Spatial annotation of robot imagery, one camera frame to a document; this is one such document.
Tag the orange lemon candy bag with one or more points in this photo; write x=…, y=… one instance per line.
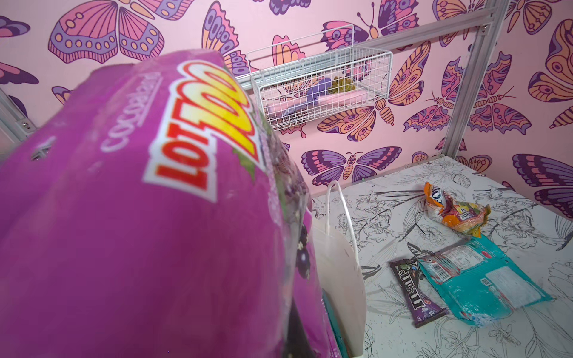
x=466, y=218

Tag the brown chocolate candy packet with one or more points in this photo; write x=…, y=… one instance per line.
x=423, y=309

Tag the white floral paper bag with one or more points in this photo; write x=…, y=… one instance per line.
x=340, y=276

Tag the clear wall basket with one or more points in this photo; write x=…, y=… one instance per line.
x=310, y=87

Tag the teal mint candy bag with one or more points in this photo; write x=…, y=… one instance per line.
x=479, y=283

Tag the purple blackcurrant candy bag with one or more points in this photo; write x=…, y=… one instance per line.
x=159, y=215

